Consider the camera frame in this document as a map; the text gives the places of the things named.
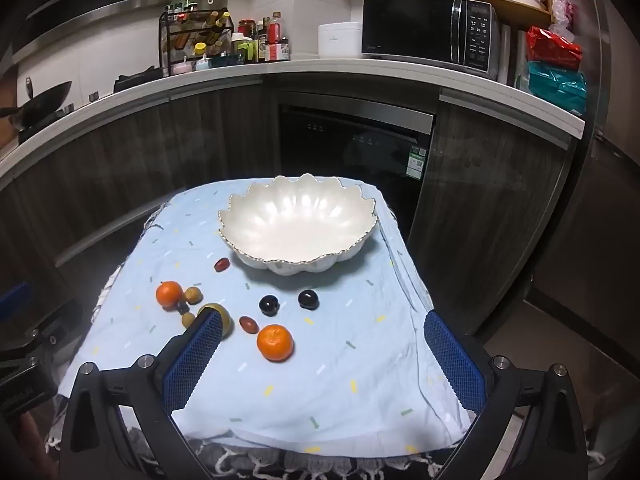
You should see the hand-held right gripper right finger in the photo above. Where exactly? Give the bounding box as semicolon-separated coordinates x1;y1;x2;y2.
423;311;589;480

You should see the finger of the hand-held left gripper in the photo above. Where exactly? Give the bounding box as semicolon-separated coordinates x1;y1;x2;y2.
0;281;32;317
0;301;85;376

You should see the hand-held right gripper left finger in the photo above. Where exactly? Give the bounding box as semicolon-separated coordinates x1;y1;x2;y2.
59;307;226;480

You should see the green round pear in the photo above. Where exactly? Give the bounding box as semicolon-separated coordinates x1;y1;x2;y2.
197;302;234;339

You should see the orange mandarin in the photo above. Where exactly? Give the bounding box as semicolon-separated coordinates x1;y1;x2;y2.
155;280;184;309
256;324;294;363

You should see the white scalloped ceramic bowl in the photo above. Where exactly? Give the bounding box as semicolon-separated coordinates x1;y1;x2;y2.
218;173;378;277

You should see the light blue patterned tablecloth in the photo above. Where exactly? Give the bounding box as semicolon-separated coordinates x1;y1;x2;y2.
57;177;473;461

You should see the black wok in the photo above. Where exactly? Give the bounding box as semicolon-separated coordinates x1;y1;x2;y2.
9;78;74;132

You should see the green label sticker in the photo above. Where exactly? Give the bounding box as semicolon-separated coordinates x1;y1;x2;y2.
407;144;427;180

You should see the dark wood kitchen counter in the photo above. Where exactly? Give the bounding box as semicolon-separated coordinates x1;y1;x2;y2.
0;57;587;356

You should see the dark grey refrigerator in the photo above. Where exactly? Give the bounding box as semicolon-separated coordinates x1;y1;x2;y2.
522;0;640;421

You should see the black stove burner grate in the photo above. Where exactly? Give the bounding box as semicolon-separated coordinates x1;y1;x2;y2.
113;66;164;94

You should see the teal plastic bag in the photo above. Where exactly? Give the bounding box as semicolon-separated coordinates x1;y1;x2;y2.
528;60;587;116

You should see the black steel range hood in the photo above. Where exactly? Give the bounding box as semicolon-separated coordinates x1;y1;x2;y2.
10;0;187;57

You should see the green plastic jug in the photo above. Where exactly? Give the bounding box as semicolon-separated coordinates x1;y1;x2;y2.
230;32;254;65

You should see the red plastic bag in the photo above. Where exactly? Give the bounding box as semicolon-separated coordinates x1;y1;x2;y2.
525;26;584;74

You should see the red label sauce bottle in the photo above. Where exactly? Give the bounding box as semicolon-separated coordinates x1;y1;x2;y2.
266;16;291;63

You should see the black microwave oven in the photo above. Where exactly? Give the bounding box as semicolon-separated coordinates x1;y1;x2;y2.
362;0;501;79

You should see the white rice cooker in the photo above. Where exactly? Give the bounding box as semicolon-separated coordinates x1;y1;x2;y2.
318;22;363;59

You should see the black wire spice rack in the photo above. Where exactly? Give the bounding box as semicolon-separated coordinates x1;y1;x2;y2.
159;8;235;79

